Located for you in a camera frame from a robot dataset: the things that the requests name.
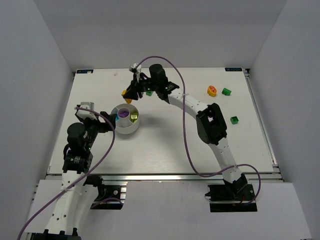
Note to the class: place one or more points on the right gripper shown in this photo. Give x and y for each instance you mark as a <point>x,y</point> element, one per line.
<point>138,85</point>

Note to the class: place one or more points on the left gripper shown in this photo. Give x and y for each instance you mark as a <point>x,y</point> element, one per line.
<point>104,120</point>

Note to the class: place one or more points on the dark green lego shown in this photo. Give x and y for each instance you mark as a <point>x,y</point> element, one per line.
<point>149,93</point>

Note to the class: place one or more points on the lime lego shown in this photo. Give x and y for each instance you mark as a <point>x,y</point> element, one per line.
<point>134,117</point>

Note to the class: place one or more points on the purple long lego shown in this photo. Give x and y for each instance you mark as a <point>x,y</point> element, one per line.
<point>123,113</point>

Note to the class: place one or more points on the orange yellow round lego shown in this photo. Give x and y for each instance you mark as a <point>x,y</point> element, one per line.
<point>211,91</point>

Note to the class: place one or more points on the small green lego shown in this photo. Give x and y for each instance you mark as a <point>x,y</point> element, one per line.
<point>234,120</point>

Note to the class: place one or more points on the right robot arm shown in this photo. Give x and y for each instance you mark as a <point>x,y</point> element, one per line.
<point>210,123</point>

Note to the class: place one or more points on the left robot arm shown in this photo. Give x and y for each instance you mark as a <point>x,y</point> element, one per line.
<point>78,189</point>

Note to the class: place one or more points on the white round divided container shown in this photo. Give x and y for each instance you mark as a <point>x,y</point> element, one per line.
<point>124,126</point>

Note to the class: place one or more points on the left blue label sticker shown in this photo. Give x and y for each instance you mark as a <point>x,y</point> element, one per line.
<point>84,71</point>

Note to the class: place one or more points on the blue label sticker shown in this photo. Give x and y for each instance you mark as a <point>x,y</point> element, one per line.
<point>233,69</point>
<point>84,71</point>

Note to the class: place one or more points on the right blue label sticker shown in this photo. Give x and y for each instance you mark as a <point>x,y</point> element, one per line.
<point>233,69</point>

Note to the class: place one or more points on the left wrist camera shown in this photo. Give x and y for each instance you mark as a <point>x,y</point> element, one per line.
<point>85,108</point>

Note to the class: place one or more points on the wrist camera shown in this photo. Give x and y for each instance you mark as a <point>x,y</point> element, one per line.
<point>85,108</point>
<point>135,68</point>

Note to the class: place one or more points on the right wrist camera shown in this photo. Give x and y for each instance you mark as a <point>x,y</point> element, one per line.
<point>135,68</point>

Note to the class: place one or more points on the aluminium table rail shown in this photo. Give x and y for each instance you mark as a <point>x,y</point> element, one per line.
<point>265,177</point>

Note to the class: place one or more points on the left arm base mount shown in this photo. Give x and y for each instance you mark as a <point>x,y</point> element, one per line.
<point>108,196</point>

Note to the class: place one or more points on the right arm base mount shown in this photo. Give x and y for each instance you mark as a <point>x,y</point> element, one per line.
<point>222,199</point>

